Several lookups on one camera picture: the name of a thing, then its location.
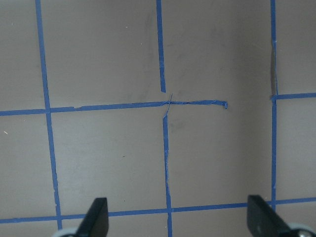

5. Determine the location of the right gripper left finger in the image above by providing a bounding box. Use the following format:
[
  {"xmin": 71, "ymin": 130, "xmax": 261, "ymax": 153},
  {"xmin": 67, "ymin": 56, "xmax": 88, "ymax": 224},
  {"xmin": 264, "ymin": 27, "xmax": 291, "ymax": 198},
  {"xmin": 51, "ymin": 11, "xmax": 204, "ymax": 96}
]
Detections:
[{"xmin": 75, "ymin": 197, "xmax": 109, "ymax": 237}]

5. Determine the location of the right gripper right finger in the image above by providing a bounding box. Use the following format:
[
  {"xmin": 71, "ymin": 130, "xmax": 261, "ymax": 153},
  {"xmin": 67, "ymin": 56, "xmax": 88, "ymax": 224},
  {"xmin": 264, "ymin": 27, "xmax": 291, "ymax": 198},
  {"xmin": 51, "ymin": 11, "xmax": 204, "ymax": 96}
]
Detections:
[{"xmin": 247, "ymin": 195, "xmax": 291, "ymax": 237}]

